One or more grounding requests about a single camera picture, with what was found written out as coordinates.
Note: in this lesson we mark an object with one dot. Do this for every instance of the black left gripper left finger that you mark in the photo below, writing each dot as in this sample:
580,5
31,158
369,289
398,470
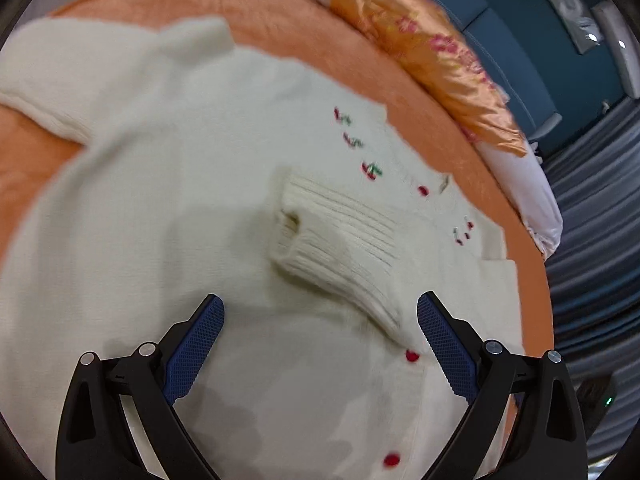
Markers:
94,438

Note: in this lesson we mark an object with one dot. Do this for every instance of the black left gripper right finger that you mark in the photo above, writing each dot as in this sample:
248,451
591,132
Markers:
547,439

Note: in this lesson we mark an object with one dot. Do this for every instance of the cream knit cherry cardigan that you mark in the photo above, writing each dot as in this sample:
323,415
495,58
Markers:
240,239

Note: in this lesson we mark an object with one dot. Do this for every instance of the grey pleated curtain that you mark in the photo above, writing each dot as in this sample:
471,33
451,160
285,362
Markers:
594,274

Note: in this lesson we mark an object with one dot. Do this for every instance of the blue padded headboard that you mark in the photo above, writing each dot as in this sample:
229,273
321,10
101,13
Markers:
555,92

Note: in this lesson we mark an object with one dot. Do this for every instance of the orange plush bed blanket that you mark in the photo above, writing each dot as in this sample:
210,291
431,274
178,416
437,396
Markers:
400,85

